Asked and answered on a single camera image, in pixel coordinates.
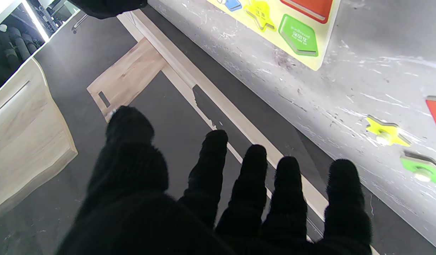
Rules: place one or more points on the yellow wooden puzzle board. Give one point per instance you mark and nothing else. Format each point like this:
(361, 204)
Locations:
(320, 46)

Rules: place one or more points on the yellow star puzzle piece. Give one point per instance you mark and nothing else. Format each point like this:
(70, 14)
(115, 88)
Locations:
(382, 129)

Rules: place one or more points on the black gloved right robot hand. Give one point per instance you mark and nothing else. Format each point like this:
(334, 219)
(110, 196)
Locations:
(104, 7)

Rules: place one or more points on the green pentagon puzzle piece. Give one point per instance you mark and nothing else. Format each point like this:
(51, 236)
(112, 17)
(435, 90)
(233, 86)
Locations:
(418, 166)

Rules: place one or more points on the light wooden side panel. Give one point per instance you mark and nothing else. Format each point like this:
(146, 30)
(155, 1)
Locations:
(23, 141)

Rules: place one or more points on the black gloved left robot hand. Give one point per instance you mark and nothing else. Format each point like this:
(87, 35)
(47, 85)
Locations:
(132, 219)

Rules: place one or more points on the wooden cutting board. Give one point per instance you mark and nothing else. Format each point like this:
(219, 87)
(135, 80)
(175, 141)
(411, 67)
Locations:
(129, 74)

